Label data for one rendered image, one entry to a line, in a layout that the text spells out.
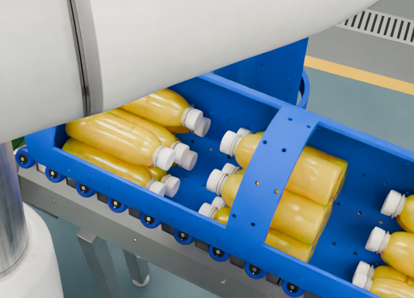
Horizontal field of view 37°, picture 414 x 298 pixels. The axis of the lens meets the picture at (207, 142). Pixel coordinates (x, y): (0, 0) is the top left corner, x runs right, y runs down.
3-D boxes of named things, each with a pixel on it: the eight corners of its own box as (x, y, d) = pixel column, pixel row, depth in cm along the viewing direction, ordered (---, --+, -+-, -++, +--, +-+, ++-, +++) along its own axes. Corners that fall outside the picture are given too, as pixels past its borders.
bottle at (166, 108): (92, 94, 117) (178, 131, 112) (108, 61, 117) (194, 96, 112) (106, 103, 124) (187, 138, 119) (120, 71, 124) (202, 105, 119)
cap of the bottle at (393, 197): (393, 210, 108) (384, 205, 108) (402, 190, 106) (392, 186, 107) (392, 217, 104) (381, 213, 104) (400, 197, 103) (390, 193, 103)
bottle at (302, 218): (308, 253, 100) (206, 207, 105) (317, 236, 106) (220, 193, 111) (323, 216, 97) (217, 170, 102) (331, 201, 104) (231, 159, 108)
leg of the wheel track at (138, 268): (143, 290, 212) (122, 201, 160) (129, 282, 213) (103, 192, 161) (152, 276, 215) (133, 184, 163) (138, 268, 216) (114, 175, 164)
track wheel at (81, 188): (95, 182, 121) (100, 180, 123) (76, 173, 123) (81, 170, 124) (90, 202, 123) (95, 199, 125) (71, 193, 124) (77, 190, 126)
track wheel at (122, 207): (127, 197, 119) (132, 194, 121) (108, 188, 121) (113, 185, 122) (122, 217, 121) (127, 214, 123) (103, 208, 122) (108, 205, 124)
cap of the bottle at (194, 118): (183, 124, 114) (191, 128, 113) (191, 105, 114) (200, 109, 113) (188, 128, 117) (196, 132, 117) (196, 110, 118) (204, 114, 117)
